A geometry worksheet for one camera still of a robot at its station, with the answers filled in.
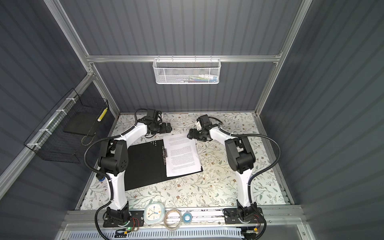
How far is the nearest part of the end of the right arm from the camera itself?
77 centimetres

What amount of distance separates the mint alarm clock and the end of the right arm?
42 cm

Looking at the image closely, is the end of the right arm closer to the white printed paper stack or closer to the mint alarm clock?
the white printed paper stack

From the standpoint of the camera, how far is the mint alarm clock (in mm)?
723
